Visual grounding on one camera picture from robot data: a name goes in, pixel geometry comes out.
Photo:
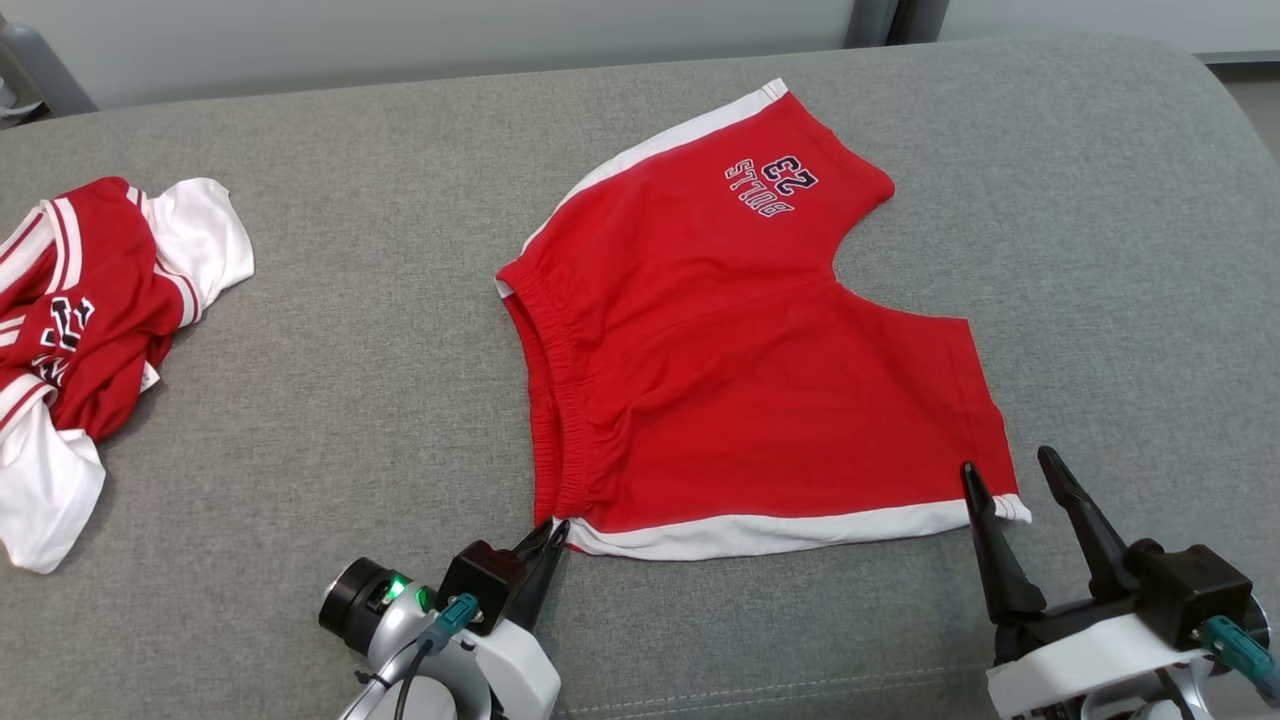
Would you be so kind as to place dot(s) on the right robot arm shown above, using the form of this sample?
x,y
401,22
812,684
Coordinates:
x,y
1180,706

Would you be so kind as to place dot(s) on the red shorts white stripe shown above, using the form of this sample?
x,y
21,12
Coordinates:
x,y
720,380

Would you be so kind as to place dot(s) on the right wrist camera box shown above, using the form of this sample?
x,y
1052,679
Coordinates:
x,y
1190,590

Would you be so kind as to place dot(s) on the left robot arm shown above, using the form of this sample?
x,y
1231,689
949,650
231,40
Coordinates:
x,y
390,645

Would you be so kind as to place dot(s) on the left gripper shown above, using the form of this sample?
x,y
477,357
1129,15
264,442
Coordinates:
x,y
520,675

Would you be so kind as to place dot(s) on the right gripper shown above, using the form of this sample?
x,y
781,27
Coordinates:
x,y
1090,655

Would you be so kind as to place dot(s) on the grey metal partition post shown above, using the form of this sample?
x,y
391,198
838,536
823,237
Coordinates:
x,y
900,20

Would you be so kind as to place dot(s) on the red Bulls jersey white sleeves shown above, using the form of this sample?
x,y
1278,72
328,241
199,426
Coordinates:
x,y
100,370

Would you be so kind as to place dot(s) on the grey metal shelf rack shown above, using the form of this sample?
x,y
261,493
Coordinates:
x,y
50,70

